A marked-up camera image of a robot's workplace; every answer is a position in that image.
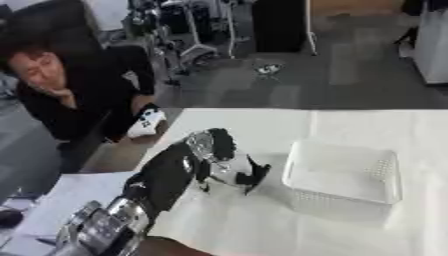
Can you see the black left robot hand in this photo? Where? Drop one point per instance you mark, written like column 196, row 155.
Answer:
column 223, row 143

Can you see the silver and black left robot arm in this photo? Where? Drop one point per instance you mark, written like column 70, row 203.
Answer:
column 166, row 173

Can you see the white game controller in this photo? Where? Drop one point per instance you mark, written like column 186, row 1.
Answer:
column 146, row 125

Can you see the small black and white floor object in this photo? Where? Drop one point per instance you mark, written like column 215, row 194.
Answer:
column 268, row 69

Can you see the wheeled metal stand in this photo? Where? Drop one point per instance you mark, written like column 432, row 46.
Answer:
column 198, row 50

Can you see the white perforated plastic basket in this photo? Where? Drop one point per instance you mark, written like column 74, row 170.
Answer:
column 344, row 173

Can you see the black cabinet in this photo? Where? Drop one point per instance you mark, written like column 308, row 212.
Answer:
column 279, row 25

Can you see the person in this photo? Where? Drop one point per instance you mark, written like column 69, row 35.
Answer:
column 76, row 100

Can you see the white paper sheet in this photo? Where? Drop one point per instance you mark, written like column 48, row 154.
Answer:
column 76, row 196

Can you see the black office chair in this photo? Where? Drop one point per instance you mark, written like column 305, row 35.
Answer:
column 52, row 23

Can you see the black rounded object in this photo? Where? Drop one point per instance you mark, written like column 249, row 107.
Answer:
column 9, row 217

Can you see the white cabinet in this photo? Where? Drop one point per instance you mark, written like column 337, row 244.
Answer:
column 433, row 43

